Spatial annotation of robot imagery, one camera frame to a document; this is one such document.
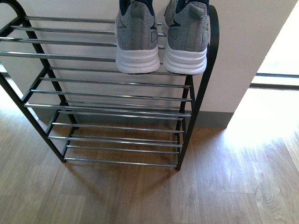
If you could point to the black metal shoe rack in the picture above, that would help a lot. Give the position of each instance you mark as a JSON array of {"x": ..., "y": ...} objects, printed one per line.
[{"x": 83, "y": 106}]

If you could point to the grey knit sneaker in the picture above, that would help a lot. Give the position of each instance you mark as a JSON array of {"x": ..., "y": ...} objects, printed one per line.
[
  {"x": 186, "y": 27},
  {"x": 137, "y": 37}
]

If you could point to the dark window frame right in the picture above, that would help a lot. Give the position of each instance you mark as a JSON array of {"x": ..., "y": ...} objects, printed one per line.
[{"x": 275, "y": 81}]

